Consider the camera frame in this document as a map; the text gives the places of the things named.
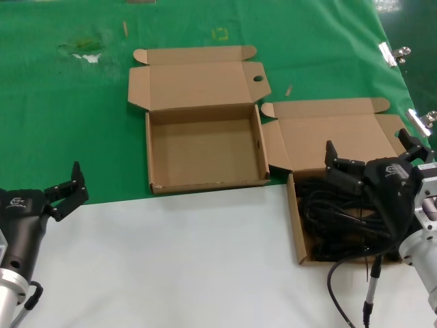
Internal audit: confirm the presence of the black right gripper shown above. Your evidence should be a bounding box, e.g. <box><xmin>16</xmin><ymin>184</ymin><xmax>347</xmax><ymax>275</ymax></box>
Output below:
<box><xmin>324</xmin><ymin>128</ymin><xmax>435</xmax><ymax>247</ymax></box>

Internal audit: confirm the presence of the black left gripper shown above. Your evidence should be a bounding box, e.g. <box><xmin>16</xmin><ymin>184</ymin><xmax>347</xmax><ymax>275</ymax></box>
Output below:
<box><xmin>0</xmin><ymin>161</ymin><xmax>89</xmax><ymax>279</ymax></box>

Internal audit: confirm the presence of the open brown cardboard box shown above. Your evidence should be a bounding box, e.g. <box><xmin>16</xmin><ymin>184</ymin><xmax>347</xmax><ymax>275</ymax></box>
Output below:
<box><xmin>261</xmin><ymin>97</ymin><xmax>407</xmax><ymax>267</ymax></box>
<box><xmin>128</xmin><ymin>45</ymin><xmax>272</xmax><ymax>195</ymax></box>

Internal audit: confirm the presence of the silver binder clip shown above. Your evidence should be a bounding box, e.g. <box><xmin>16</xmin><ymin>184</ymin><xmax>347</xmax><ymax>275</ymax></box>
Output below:
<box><xmin>378</xmin><ymin>41</ymin><xmax>412</xmax><ymax>68</ymax></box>
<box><xmin>405</xmin><ymin>108</ymin><xmax>437</xmax><ymax>138</ymax></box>

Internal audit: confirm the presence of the green table cloth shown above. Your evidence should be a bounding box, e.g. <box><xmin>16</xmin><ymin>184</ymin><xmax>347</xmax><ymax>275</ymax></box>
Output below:
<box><xmin>0</xmin><ymin>0</ymin><xmax>437</xmax><ymax>208</ymax></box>

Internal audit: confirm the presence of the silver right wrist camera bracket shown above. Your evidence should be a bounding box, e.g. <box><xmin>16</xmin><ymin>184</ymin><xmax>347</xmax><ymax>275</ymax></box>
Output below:
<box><xmin>412</xmin><ymin>162</ymin><xmax>437</xmax><ymax>234</ymax></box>

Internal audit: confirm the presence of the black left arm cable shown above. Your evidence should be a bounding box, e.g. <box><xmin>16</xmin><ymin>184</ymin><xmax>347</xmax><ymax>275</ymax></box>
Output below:
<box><xmin>10</xmin><ymin>279</ymin><xmax>44</xmax><ymax>327</ymax></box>

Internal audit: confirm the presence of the silver cable connector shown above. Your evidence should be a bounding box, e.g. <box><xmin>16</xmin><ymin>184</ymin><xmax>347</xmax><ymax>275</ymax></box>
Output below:
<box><xmin>362</xmin><ymin>256</ymin><xmax>382</xmax><ymax>328</ymax></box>

